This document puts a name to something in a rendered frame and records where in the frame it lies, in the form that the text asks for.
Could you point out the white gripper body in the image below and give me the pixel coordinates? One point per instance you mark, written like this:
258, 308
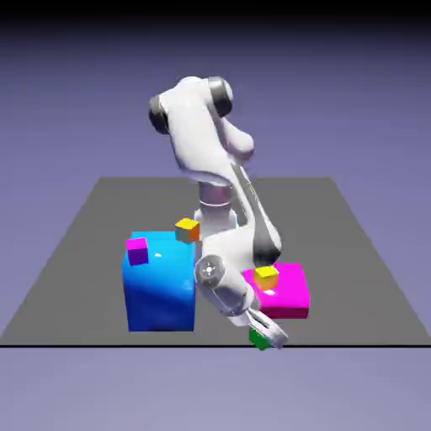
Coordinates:
266, 325

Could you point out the small green cube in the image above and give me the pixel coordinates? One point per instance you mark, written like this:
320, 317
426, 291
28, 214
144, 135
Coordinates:
258, 338

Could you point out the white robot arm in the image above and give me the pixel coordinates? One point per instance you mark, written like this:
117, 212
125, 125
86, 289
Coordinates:
198, 134

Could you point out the small yellow cube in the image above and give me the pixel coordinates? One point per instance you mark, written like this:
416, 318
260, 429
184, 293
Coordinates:
266, 277
187, 230

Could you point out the small purple cube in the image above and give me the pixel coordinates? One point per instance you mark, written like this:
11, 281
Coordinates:
137, 251

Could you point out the large magenta box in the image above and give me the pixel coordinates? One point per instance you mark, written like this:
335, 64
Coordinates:
289, 289

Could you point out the large blue box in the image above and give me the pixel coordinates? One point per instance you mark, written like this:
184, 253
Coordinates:
161, 286

